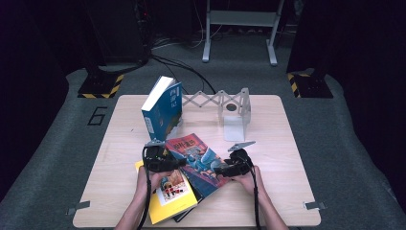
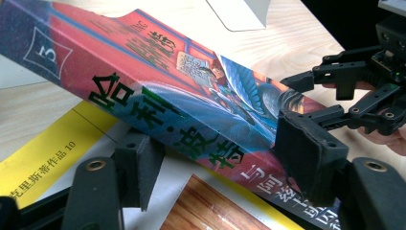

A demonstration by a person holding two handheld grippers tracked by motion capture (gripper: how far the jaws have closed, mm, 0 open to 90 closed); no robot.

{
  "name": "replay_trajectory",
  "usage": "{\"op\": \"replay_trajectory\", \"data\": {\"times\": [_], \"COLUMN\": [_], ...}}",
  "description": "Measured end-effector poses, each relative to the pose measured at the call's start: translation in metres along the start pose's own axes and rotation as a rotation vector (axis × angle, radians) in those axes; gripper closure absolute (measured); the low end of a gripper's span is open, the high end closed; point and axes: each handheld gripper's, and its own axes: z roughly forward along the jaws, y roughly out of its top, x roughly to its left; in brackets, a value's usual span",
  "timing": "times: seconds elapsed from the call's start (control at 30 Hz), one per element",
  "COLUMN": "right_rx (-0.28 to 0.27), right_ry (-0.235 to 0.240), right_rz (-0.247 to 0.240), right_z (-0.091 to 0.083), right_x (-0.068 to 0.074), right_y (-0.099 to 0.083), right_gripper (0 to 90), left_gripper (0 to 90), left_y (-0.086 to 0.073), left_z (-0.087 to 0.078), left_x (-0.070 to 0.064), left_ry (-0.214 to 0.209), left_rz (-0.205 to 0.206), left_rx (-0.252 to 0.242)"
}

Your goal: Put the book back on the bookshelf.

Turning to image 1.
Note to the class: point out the grey tape strip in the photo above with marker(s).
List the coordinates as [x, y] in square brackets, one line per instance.
[78, 207]
[314, 205]

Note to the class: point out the blue book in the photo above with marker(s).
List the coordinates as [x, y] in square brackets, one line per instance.
[164, 108]

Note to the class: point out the dark cabinet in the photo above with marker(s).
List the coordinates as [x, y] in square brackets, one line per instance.
[118, 32]

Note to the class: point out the grey expandable book rack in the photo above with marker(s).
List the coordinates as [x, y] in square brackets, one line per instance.
[230, 111]

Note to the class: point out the white metal stand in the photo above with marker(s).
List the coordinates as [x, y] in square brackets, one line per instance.
[242, 17]

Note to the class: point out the person's left hand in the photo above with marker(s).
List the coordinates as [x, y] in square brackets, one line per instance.
[151, 182]

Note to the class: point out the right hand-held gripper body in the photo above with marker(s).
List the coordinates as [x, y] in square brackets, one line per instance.
[241, 159]

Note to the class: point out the person's right hand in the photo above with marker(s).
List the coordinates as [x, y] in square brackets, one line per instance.
[250, 182]

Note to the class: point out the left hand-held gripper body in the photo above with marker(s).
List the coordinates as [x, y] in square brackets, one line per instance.
[156, 158]

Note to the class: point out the black book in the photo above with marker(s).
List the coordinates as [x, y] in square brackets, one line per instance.
[188, 211]

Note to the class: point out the black hazard-striped stand base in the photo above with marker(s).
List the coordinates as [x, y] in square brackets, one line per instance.
[311, 86]
[102, 84]

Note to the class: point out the yellow book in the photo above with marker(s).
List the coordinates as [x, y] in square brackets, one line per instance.
[172, 198]

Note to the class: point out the red illustrated book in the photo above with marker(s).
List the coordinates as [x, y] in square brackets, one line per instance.
[198, 166]

